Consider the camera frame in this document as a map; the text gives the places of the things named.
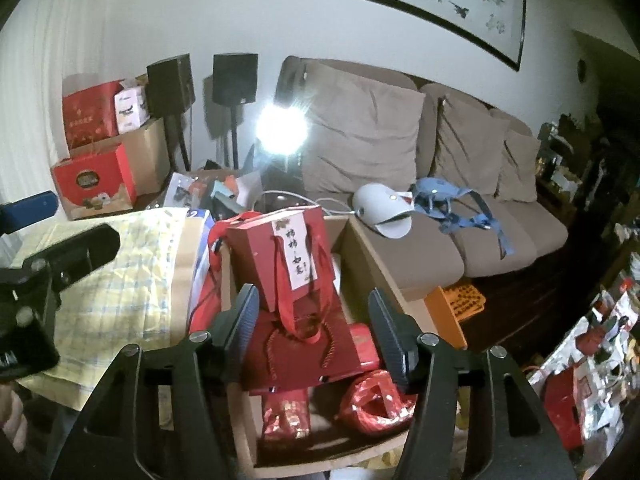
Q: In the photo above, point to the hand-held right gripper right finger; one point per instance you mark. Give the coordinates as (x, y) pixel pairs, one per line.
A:
(392, 340)

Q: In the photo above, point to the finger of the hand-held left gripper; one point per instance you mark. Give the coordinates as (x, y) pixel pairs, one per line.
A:
(25, 212)
(85, 250)

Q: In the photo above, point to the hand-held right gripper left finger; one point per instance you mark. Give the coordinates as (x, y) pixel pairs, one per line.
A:
(244, 325)

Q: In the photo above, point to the red gift bag white label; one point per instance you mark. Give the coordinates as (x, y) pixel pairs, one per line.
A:
(260, 260)

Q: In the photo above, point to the red plastic twine ball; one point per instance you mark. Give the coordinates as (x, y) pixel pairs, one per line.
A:
(375, 405)

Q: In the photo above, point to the brown cardboard box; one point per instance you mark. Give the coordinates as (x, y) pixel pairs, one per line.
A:
(380, 270)

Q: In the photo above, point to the person's left hand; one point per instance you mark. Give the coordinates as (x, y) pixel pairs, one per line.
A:
(10, 420)

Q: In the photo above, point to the red fabric bag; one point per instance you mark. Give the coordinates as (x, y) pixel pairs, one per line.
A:
(205, 300)

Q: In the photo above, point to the yellow checked tablecloth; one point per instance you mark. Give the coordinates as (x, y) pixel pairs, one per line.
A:
(125, 285)

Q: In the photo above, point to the red cookie gift box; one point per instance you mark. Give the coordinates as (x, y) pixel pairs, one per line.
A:
(92, 182)

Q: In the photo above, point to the orange plastic crate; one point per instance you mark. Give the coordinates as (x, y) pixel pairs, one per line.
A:
(457, 310)

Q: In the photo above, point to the flat cardboard sheet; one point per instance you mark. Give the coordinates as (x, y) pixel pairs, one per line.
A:
(182, 270)

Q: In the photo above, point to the brown sofa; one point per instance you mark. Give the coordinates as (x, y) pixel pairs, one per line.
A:
(435, 260)

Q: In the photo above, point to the blue white flat box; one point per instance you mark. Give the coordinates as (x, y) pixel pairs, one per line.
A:
(200, 230)

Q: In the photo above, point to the brown storage carton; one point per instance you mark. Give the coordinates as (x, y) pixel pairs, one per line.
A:
(150, 160)

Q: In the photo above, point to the red patterned gift box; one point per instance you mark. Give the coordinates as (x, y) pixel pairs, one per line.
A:
(90, 115)

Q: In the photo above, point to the white helmet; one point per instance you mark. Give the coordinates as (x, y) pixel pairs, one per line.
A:
(380, 207)

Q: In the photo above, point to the cluttered open carton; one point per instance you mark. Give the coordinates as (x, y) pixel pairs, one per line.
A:
(210, 192)

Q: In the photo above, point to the black speaker stand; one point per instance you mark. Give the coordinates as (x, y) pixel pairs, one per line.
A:
(233, 135)
(179, 142)

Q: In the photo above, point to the small white carton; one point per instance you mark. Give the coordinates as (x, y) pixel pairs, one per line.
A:
(131, 110)

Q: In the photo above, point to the white curtain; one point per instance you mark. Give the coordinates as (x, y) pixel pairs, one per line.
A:
(40, 35)

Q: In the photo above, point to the black speaker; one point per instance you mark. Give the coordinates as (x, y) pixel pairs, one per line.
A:
(235, 79)
(170, 85)

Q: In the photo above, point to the floor clutter pile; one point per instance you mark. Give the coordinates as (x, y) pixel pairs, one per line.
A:
(585, 375)

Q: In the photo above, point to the bright lamp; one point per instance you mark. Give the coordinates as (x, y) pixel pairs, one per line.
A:
(281, 130)

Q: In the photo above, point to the brown sofa cushion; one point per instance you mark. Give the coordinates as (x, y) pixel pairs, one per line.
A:
(470, 145)

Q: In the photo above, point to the large brown cushion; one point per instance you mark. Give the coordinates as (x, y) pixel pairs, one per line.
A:
(360, 130)

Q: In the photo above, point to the small brown cushion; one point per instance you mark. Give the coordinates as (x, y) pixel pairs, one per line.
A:
(520, 167)

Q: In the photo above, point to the dark cluttered shelf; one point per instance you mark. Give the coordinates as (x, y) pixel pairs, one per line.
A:
(585, 175)

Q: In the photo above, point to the round wall ornament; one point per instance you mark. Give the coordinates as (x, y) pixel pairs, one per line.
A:
(582, 70)

